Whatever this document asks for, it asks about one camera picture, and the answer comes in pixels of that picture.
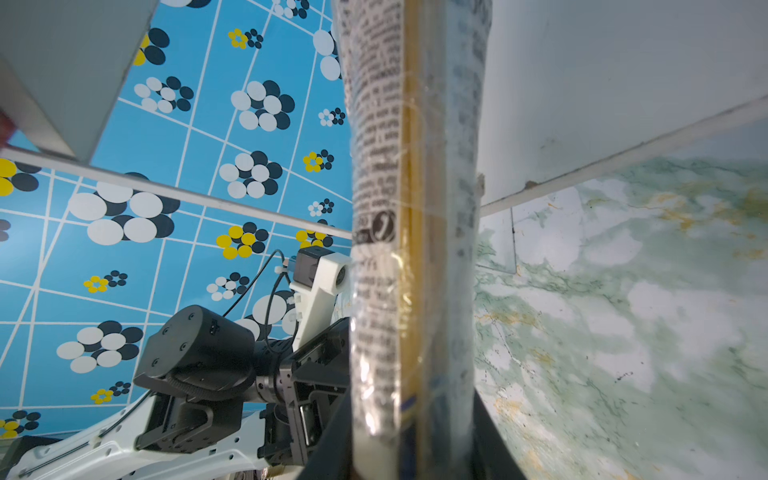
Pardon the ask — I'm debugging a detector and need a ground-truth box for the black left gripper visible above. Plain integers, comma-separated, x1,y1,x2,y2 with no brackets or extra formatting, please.
257,318,350,466

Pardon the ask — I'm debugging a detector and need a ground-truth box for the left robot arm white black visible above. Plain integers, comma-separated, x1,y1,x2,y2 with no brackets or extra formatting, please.
1,306,350,479

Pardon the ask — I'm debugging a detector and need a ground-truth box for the white metal two-tier shelf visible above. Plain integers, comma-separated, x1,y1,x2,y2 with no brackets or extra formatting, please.
1,1,767,216

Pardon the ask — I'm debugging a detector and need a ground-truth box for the clear dark spaghetti bag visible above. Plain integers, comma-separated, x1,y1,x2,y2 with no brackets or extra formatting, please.
333,1,492,479

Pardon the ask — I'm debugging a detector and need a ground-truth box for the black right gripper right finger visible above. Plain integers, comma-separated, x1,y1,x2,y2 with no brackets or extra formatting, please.
471,391,527,480

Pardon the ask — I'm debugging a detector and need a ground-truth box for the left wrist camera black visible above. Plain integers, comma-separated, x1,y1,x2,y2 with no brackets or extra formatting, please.
290,246,351,351

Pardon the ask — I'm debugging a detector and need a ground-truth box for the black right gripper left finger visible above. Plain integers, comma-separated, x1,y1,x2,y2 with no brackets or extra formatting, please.
296,393,354,480

